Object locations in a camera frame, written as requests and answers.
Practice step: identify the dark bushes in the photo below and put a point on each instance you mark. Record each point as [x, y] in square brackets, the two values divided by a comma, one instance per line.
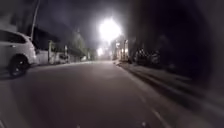
[151, 58]

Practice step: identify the pole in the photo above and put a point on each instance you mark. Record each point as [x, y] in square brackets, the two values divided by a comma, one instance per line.
[34, 20]

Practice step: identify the grey asphalt road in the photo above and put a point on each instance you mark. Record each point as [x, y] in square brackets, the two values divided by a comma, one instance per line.
[86, 93]

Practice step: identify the grey pavement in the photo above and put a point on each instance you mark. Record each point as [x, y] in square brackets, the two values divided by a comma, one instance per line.
[176, 86]

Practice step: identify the white car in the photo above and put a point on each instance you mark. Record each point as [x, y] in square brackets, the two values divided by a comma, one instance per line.
[16, 50]

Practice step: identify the pale fence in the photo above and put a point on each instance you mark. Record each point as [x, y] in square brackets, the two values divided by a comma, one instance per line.
[56, 55]

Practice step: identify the white painted line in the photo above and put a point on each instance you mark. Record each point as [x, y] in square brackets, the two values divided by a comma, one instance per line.
[160, 118]

